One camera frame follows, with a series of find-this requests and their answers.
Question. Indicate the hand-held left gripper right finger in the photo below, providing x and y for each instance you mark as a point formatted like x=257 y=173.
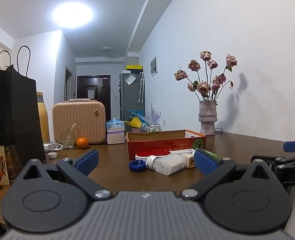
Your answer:
x=206 y=163

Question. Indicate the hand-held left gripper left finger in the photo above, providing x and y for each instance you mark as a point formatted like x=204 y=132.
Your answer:
x=88 y=160

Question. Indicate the red cardboard box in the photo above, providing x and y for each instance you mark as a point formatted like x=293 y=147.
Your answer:
x=162 y=143

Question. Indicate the blue bottle cap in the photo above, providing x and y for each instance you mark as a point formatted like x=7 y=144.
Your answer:
x=137 y=166

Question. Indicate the orange fruit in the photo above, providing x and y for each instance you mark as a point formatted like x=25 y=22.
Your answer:
x=82 y=143

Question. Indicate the clear glass cup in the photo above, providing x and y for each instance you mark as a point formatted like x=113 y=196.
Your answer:
x=67 y=141

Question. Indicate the clear plastic spoon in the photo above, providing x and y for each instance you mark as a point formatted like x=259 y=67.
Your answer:
x=73 y=128

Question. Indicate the white and purple box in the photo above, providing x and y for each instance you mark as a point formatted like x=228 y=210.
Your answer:
x=116 y=138

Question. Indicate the small white lid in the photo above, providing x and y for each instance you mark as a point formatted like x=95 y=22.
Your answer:
x=52 y=155

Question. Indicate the white plastic bottle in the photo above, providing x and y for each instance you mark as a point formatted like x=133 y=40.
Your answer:
x=167 y=165

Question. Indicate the pink ribbed suitcase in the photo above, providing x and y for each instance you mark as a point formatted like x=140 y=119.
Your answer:
x=82 y=120

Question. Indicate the blue tissue pack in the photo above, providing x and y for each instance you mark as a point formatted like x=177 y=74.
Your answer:
x=115 y=125

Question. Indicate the pink textured vase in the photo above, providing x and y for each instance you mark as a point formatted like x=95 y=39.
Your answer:
x=207 y=118

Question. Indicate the red and white lint brush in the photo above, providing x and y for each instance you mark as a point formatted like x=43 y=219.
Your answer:
x=152 y=154

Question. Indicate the small pink pot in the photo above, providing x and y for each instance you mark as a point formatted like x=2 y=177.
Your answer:
x=136 y=130

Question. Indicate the yellow plastic watering can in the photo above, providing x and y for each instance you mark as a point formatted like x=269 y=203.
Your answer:
x=133 y=122

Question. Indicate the yellow thermos jug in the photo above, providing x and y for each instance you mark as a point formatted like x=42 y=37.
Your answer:
x=43 y=120

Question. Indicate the dark brown entrance door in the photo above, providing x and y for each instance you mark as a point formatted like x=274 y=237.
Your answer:
x=100 y=95

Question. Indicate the white paper notice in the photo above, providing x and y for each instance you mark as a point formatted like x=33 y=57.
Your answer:
x=91 y=94

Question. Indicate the blue folding rack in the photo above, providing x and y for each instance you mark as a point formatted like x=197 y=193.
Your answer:
x=135 y=112

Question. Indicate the purple artificial flowers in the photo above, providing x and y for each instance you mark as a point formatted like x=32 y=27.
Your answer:
x=154 y=113

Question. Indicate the grey refrigerator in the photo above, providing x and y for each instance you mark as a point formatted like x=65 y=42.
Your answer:
x=131 y=97

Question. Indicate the dried pink roses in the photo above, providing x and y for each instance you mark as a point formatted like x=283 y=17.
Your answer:
x=203 y=86

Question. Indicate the dark interior door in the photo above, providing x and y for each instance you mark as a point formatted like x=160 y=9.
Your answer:
x=68 y=85

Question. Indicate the red printed snack box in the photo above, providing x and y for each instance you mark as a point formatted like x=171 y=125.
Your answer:
x=5 y=162

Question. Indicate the white folded umbrella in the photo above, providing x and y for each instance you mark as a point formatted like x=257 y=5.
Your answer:
x=141 y=87

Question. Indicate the clear bag on refrigerator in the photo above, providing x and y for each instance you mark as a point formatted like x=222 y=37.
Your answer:
x=130 y=80

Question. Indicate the black paper bag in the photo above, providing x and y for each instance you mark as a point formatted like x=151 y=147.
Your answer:
x=10 y=110

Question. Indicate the yellow and black box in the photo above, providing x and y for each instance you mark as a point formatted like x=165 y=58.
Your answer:
x=134 y=67

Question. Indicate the small hallway ceiling lamp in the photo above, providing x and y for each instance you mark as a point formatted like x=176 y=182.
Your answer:
x=106 y=49

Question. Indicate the round ceiling light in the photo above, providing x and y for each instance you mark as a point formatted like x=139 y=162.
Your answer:
x=72 y=15

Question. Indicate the framed wall picture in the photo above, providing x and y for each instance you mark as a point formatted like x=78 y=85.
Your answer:
x=153 y=65

